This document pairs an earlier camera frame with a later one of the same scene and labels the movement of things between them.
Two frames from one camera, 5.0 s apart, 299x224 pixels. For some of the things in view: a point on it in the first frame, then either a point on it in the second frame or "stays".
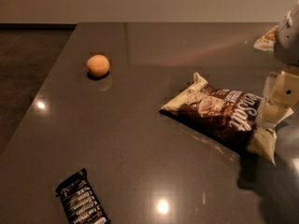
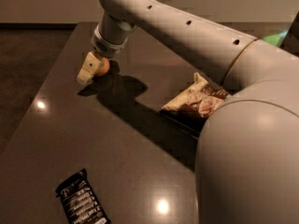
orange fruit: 98,64 stays
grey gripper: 288,42 to 107,47
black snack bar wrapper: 79,202 stays
